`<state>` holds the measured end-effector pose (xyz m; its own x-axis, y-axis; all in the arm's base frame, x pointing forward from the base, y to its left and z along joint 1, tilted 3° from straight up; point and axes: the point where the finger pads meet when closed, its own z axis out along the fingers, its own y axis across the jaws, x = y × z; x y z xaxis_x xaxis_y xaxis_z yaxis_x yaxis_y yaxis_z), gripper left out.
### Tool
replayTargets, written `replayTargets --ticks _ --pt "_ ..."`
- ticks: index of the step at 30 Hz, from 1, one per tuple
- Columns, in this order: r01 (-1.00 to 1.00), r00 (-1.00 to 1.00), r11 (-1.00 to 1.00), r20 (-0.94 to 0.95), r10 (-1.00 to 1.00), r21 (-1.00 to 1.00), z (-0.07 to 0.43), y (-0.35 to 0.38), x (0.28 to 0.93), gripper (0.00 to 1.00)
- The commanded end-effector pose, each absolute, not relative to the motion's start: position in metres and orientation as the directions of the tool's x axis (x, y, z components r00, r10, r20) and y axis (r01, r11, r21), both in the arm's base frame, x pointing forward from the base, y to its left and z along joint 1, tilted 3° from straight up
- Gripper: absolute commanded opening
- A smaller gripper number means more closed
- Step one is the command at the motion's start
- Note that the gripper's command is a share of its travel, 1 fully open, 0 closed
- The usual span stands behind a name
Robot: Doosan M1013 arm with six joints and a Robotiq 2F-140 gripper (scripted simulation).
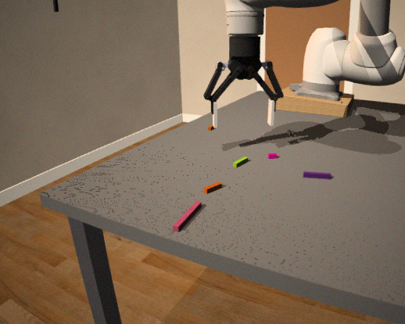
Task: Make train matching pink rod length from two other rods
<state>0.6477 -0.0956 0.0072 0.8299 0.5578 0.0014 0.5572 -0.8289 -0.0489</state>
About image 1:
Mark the pink rod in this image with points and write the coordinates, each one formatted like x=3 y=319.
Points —
x=187 y=216

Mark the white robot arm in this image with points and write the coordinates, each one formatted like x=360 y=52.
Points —
x=373 y=58

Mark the lime green rod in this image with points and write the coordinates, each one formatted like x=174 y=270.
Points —
x=240 y=162

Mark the purple rod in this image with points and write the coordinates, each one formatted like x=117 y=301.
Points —
x=307 y=174

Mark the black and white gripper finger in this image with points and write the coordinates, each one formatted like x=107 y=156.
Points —
x=268 y=66
x=220 y=66

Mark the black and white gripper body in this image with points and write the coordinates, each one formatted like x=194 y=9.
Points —
x=242 y=50

